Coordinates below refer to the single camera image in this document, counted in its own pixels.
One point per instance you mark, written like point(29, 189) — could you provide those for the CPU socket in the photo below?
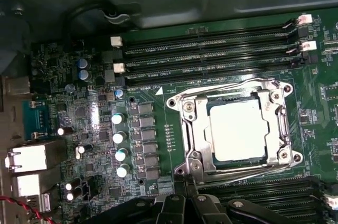
point(290, 159)

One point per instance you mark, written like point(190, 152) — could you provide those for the metal socket cover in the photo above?
point(198, 118)

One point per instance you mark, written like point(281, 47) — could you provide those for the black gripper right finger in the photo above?
point(208, 210)

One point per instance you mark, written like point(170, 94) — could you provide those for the small metal port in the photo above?
point(45, 201)

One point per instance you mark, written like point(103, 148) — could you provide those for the black RAM slot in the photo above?
point(277, 197)
point(237, 71)
point(264, 185)
point(237, 33)
point(237, 46)
point(237, 59)

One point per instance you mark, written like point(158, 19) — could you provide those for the silver CPU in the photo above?
point(237, 131)

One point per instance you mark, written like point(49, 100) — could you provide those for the metal port block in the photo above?
point(29, 155)
point(31, 185)
point(16, 85)

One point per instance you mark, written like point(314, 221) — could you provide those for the green motherboard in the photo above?
point(311, 97)

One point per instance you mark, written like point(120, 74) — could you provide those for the grey power choke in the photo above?
point(149, 148)
point(153, 173)
point(148, 134)
point(145, 109)
point(146, 121)
point(151, 160)

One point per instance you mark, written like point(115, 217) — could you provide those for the silver-topped capacitor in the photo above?
point(63, 130)
point(117, 118)
point(122, 171)
point(121, 155)
point(80, 150)
point(70, 196)
point(119, 137)
point(69, 187)
point(70, 88)

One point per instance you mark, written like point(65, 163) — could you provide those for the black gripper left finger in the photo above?
point(171, 210)

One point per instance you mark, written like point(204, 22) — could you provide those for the blue-topped capacitor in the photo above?
point(118, 93)
point(83, 63)
point(84, 75)

